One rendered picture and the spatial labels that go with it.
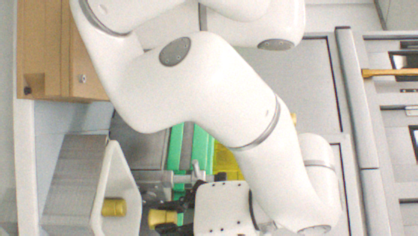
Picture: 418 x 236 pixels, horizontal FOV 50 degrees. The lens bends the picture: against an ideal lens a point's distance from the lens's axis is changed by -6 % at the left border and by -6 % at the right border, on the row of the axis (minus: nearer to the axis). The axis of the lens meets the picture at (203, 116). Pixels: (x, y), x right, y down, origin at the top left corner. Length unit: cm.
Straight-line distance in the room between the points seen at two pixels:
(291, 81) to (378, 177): 44
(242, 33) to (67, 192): 36
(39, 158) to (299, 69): 102
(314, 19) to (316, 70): 495
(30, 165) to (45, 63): 16
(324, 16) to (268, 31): 585
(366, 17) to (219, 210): 597
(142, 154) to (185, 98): 53
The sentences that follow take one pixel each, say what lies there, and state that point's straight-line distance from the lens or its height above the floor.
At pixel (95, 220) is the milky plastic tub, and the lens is 71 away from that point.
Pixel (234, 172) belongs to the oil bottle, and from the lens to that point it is 108.
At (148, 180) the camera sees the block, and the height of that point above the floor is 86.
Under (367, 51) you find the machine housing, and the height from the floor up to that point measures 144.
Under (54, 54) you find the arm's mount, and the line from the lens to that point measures 66.
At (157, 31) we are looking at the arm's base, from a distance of 73.
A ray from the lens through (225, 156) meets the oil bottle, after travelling 110.
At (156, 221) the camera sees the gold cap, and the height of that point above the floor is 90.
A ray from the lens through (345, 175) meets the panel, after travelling 126.
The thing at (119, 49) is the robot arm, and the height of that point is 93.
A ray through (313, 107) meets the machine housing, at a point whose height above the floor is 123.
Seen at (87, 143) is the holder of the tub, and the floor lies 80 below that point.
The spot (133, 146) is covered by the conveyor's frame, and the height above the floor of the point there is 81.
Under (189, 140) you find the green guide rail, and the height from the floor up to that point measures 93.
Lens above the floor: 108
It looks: 7 degrees down
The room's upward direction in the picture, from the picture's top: 89 degrees clockwise
